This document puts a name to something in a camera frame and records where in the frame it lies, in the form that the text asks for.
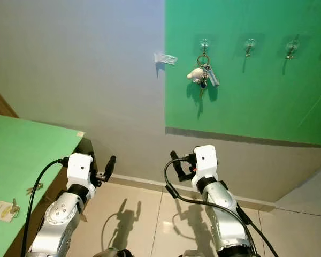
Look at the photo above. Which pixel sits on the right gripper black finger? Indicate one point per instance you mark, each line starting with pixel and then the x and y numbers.
pixel 176 163
pixel 192 155

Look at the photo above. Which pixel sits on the silver key bunch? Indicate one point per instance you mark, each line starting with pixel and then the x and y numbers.
pixel 35 188

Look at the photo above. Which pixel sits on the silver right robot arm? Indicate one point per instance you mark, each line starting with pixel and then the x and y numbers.
pixel 227 214

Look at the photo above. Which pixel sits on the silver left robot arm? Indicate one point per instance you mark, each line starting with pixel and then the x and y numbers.
pixel 61 214

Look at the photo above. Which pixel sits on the small beige corner tape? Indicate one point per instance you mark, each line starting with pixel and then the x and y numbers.
pixel 81 134

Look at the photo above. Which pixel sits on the brown cardboard box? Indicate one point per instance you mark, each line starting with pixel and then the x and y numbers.
pixel 45 184

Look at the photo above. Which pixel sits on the green table cover board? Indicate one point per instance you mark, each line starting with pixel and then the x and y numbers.
pixel 21 171

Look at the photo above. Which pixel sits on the grey robot left leg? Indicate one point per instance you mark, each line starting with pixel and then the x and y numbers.
pixel 109 253

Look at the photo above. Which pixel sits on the clear tape piece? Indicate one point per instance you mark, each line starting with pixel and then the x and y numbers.
pixel 166 58

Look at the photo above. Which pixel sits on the key with white tag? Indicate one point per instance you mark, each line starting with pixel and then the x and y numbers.
pixel 4 210

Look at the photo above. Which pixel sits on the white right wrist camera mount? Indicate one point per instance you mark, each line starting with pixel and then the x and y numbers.
pixel 206 160

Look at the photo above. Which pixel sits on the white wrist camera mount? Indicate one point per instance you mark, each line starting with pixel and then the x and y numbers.
pixel 206 160
pixel 79 168

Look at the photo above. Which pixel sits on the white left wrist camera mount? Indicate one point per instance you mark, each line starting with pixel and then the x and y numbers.
pixel 79 168

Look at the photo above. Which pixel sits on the green wall board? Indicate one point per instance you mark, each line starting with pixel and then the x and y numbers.
pixel 262 96

